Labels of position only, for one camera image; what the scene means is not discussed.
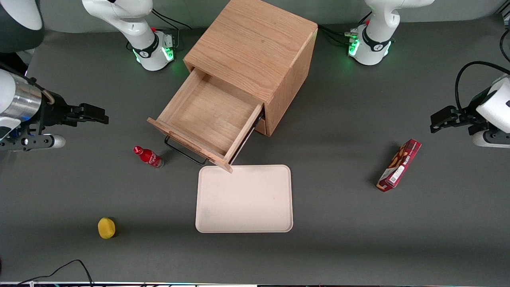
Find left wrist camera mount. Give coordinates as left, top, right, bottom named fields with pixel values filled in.
left=473, top=130, right=510, bottom=149

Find black left wrist cable loop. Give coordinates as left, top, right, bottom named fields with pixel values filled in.
left=455, top=61, right=510, bottom=113

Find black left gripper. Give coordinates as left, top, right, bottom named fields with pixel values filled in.
left=430, top=88, right=497, bottom=135

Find long black drawer handle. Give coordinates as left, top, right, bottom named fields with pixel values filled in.
left=164, top=135, right=209, bottom=166

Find yellow round sponge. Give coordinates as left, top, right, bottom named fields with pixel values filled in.
left=98, top=217, right=117, bottom=240

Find black right arm base cables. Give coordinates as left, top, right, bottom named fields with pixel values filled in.
left=151, top=8, right=192, bottom=31

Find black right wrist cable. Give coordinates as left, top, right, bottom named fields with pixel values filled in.
left=0, top=60, right=55, bottom=105

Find red snack box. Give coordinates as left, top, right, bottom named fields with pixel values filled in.
left=376, top=138, right=422, bottom=193

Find wooden drawer cabinet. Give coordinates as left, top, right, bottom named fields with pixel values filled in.
left=182, top=0, right=319, bottom=137

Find beige plastic tray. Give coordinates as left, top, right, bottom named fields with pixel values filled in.
left=195, top=165, right=294, bottom=233

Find red soda bottle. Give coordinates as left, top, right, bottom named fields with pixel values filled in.
left=133, top=145, right=165, bottom=169

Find black cable at picture edge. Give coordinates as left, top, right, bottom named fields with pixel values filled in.
left=500, top=27, right=510, bottom=63

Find thin black table edge cable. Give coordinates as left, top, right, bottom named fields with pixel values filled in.
left=18, top=259, right=94, bottom=286

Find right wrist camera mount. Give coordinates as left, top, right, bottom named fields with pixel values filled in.
left=0, top=134, right=67, bottom=152

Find black left arm base cables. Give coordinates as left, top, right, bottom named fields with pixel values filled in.
left=318, top=12, right=373, bottom=47

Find black arm base cables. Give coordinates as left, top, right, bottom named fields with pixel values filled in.
left=318, top=12, right=373, bottom=47
left=151, top=8, right=192, bottom=31

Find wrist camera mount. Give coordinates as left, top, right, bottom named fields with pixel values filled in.
left=0, top=134, right=67, bottom=152
left=473, top=130, right=510, bottom=149

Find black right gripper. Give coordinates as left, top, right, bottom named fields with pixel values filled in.
left=40, top=94, right=109, bottom=126

